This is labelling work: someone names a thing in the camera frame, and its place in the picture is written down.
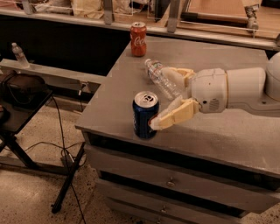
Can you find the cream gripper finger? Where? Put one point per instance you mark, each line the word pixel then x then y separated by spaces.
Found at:
pixel 179 76
pixel 178 111

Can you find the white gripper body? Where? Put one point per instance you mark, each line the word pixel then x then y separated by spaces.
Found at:
pixel 208 88

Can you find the blue pepsi can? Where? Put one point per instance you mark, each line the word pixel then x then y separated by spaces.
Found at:
pixel 145 106

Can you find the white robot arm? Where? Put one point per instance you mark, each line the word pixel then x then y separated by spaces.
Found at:
pixel 255 90

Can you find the red coke can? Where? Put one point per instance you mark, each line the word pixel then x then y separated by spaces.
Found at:
pixel 137 39

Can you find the clear plastic water bottle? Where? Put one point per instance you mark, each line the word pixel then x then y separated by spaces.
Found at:
pixel 168 88

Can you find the grey drawer cabinet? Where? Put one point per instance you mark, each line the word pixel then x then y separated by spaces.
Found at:
pixel 225 165

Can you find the top drawer metal knob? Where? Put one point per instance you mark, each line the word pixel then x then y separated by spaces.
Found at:
pixel 170 182

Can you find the dark bag on side table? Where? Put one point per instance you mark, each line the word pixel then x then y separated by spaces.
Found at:
pixel 21 88

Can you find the small bottle on ledge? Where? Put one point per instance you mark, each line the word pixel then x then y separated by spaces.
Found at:
pixel 20 55

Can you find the grey metal ledge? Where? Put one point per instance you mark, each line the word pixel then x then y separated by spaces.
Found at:
pixel 57 77

